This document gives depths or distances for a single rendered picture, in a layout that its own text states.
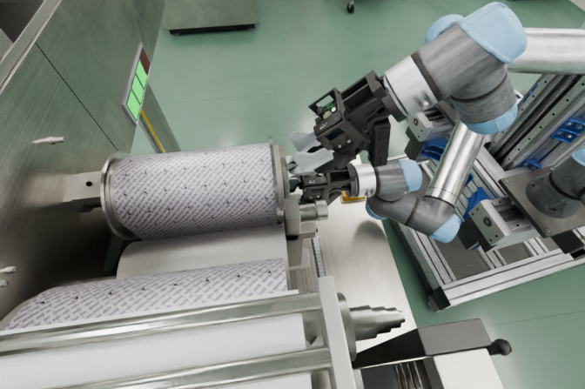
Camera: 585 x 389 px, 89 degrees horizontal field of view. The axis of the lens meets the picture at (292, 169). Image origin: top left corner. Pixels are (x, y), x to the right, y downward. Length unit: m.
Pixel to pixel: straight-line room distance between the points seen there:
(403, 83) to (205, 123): 2.12
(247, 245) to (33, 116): 0.35
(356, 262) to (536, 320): 1.40
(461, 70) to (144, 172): 0.46
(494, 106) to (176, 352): 0.47
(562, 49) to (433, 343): 0.55
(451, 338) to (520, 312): 1.81
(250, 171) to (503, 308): 1.75
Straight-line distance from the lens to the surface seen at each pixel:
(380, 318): 0.35
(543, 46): 0.67
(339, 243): 0.85
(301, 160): 0.48
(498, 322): 2.00
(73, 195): 0.56
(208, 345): 0.25
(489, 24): 0.44
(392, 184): 0.69
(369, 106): 0.43
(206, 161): 0.48
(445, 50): 0.43
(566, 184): 1.19
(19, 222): 0.51
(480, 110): 0.50
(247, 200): 0.47
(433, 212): 0.78
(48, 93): 0.59
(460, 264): 1.76
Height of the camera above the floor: 1.68
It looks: 55 degrees down
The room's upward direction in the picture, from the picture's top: straight up
